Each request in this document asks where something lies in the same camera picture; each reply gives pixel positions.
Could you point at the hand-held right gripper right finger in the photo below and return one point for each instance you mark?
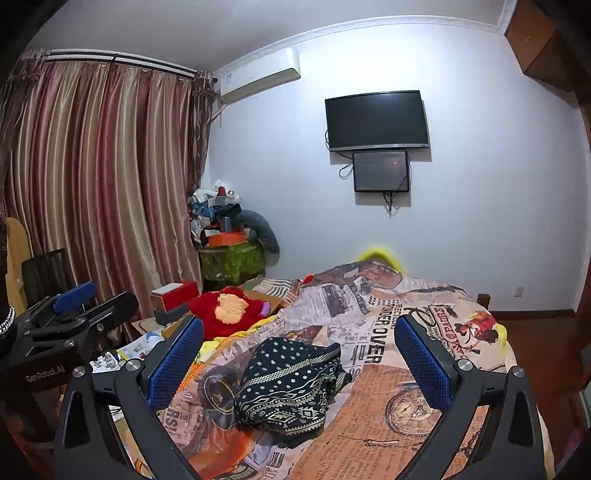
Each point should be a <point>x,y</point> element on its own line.
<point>422,364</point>

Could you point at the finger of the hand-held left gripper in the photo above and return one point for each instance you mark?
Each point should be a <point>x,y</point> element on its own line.
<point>115,308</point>
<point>74,296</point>

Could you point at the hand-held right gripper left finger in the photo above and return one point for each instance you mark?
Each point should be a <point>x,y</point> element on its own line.
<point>178,360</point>

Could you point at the navy patterned hoodie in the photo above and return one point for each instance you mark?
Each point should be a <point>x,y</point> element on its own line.
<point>286,383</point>

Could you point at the black chair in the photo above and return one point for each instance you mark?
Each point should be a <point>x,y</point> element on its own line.
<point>46,272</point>

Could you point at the picture booklet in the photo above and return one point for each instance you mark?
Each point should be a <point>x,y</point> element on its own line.
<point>138,346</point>

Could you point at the yellow plush toy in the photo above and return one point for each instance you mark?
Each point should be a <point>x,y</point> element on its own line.
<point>217,345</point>

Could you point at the flat white box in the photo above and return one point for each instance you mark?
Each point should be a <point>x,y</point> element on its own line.
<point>166,289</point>

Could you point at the red plush toy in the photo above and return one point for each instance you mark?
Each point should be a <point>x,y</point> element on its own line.
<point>207,309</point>

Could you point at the red box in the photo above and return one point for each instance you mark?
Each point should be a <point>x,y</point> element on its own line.
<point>184,300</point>

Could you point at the newspaper print blanket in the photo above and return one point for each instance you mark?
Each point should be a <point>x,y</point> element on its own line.
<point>369,438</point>

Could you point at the green storage box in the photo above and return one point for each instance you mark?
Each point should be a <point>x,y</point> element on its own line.
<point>231,263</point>

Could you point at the striped satin curtain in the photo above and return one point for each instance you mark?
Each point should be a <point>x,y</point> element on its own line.
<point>92,184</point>

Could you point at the bright yellow plush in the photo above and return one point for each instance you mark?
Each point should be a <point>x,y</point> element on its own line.
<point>374,254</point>

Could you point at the orange box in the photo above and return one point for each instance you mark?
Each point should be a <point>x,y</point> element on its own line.
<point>226,239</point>

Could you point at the pile of clutter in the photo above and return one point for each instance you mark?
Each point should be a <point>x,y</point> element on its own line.
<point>212,207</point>

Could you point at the orange plush toy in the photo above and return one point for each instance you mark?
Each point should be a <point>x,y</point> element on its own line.
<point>310,279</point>

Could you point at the grey neck pillow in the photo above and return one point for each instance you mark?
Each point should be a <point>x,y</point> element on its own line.
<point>265,230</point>

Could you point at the white air conditioner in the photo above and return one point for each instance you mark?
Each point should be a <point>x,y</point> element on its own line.
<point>258,76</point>

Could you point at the wooden bed post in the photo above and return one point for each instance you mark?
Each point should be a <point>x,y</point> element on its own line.
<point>484,300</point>

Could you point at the white wall socket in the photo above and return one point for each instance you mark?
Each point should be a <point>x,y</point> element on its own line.
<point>518,291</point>

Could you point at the small wall monitor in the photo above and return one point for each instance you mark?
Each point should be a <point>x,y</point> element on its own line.
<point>381,170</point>

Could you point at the curtain rail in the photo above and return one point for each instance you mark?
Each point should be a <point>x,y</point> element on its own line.
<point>120,60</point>

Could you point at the large wall television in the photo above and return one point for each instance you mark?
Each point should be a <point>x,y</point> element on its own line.
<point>376,120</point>

